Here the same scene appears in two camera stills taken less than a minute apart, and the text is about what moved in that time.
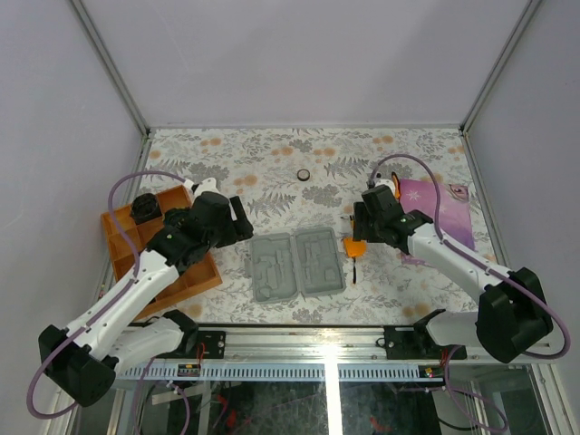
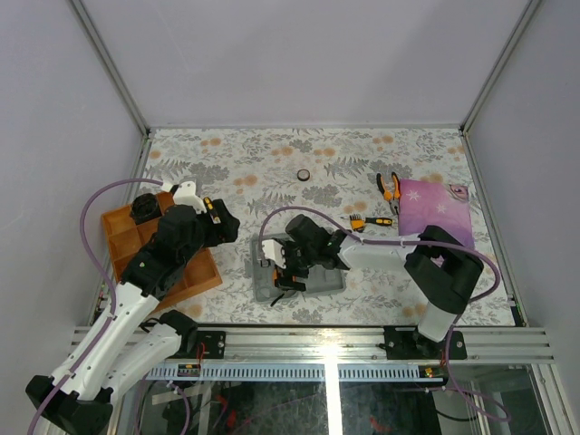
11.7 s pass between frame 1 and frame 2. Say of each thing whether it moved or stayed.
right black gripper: moved
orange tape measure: moved
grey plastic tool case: stayed
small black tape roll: stayed
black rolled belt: stayed
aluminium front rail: stayed
